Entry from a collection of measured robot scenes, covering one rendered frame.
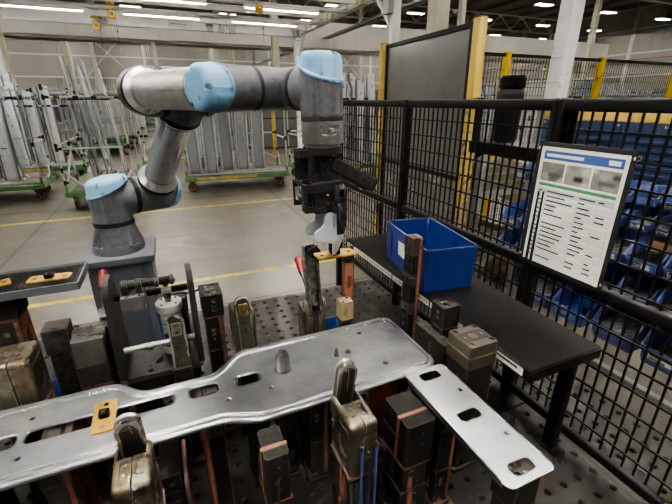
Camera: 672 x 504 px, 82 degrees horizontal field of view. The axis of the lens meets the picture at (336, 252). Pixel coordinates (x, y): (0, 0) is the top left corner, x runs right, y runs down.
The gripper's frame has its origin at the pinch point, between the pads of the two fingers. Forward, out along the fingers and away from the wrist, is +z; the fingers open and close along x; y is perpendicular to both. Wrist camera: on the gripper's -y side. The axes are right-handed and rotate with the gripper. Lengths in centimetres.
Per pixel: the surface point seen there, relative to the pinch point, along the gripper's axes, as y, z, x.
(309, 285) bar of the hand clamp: 1.1, 14.9, -13.9
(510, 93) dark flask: -63, -29, -20
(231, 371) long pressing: 23.1, 26.3, -3.8
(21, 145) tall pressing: 284, 51, -920
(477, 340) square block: -26.9, 21.2, 14.9
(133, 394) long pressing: 42.1, 25.8, -4.2
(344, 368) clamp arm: 6.4, 15.4, 18.1
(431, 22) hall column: -467, -155, -615
